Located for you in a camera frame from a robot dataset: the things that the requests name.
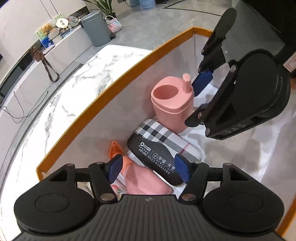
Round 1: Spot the plaid zip case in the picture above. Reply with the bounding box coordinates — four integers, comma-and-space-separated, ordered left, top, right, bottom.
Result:
134, 119, 205, 162

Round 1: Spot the pink pump bottle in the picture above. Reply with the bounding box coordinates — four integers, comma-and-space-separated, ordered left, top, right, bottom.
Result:
109, 141, 173, 195

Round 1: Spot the pink toothbrush cup holder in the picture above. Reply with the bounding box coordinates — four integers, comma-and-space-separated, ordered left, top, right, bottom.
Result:
151, 73, 194, 133

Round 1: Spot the black glasses case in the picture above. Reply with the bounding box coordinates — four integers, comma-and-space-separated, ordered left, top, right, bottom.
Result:
127, 133, 184, 186

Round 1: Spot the pastel woven basket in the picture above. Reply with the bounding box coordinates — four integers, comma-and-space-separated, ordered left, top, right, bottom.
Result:
105, 15, 122, 34

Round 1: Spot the green potted plant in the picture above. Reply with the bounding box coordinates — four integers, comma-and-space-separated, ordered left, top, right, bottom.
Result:
83, 0, 115, 16

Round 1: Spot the grey trash bin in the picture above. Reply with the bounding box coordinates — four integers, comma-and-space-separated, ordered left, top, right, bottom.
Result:
80, 10, 111, 47

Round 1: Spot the white round clock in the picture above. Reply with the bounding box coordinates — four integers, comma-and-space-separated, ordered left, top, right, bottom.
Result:
56, 18, 69, 29

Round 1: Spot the teddy bear toy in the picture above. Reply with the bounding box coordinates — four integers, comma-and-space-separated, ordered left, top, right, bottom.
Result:
41, 23, 53, 36

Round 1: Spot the black cable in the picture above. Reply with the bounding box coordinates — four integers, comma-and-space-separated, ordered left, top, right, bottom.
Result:
0, 90, 49, 125

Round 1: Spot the brown strap bag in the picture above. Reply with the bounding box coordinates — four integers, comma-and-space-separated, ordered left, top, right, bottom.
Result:
29, 47, 60, 83

